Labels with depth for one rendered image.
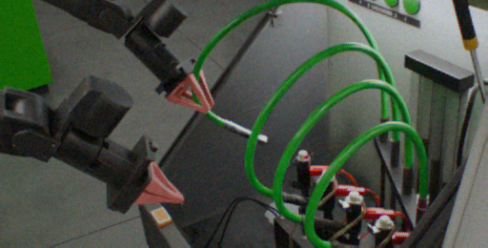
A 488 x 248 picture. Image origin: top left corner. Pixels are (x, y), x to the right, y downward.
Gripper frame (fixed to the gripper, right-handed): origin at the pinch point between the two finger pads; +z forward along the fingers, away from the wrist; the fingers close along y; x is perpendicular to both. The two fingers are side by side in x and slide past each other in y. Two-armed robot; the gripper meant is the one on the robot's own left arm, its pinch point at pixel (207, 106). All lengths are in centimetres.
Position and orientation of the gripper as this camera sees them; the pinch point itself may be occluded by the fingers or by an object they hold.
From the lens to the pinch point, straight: 113.4
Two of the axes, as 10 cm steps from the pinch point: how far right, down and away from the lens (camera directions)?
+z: 7.1, 7.0, 0.6
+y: 2.1, -3.0, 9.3
